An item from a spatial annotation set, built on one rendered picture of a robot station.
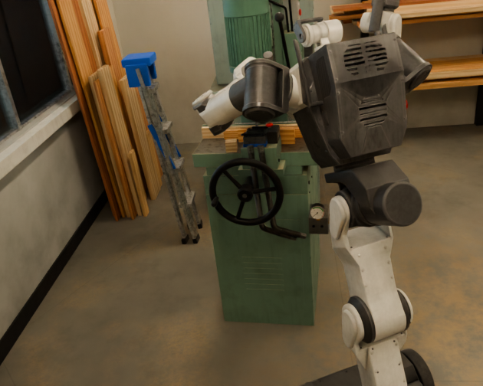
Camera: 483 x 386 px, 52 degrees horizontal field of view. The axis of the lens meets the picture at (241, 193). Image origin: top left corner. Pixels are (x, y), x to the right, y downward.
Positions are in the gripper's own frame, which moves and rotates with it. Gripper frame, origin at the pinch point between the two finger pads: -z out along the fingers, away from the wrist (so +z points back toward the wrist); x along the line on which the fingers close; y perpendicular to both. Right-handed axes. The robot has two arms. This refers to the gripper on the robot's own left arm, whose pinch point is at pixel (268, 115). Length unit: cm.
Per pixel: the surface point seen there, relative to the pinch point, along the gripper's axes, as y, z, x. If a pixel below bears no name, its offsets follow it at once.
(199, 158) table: -8.3, -15.8, -30.5
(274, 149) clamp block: -13.0, -5.0, 2.5
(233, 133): 7.4, -19.6, -18.8
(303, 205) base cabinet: -19.5, -35.2, 11.4
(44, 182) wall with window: 17, -70, -142
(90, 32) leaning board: 125, -53, -138
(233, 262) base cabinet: -35, -61, -22
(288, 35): 41.1, 2.9, 5.4
